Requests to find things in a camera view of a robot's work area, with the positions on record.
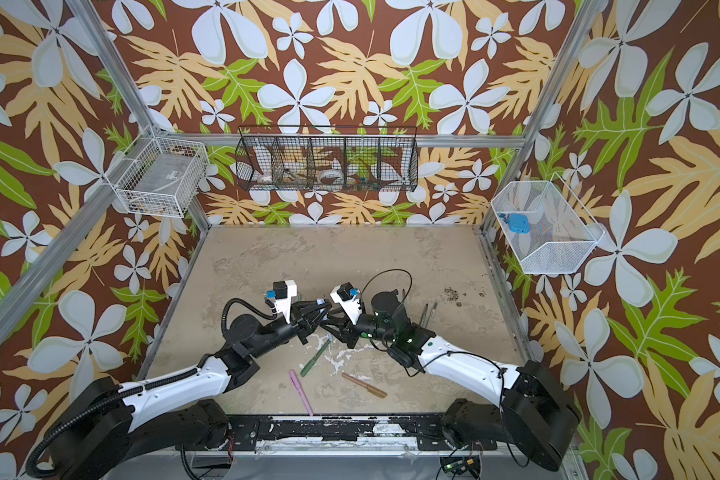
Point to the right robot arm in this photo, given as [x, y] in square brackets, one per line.
[524, 407]

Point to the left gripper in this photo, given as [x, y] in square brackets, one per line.
[303, 325]

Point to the beige pen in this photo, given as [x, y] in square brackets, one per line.
[431, 314]

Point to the white tape roll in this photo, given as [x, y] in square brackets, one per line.
[330, 177]

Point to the white wire basket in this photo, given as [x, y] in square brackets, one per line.
[159, 176]
[563, 230]

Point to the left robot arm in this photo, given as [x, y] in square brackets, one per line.
[109, 423]

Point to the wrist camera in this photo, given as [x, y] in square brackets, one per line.
[349, 299]
[280, 298]

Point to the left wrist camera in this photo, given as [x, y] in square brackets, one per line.
[280, 298]

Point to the brown pen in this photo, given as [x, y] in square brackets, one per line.
[368, 387]

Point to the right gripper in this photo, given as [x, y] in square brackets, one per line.
[343, 321]

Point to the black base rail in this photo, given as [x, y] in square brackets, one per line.
[253, 433]

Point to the dark green pen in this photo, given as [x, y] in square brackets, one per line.
[423, 315]
[312, 362]

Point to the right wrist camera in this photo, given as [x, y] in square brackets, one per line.
[349, 299]

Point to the white wire basket right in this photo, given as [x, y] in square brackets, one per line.
[563, 230]

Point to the black wire basket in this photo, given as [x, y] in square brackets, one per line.
[372, 158]

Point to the white wire basket left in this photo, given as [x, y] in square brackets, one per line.
[159, 176]

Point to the pink pen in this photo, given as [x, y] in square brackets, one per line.
[300, 391]

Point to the blue object in basket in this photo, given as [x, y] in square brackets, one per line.
[517, 223]

